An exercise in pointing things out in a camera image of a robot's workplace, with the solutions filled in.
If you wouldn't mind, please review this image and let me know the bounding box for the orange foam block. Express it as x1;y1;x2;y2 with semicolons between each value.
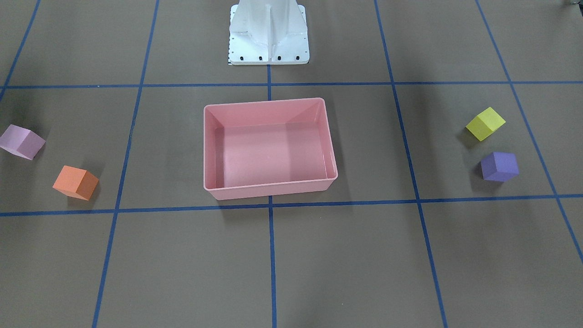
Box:
52;165;99;201

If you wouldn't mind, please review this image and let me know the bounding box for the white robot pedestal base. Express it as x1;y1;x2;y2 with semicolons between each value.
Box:
228;0;310;65

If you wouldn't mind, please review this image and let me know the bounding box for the yellow foam block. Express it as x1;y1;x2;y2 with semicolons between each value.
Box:
465;107;506;142

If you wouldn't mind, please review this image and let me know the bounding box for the pink plastic bin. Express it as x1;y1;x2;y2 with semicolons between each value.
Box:
203;97;339;200

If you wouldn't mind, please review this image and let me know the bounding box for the dark purple foam block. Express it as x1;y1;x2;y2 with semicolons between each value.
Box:
480;152;519;182

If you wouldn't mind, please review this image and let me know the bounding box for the light purple foam block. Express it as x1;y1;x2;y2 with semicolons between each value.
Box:
0;124;46;160

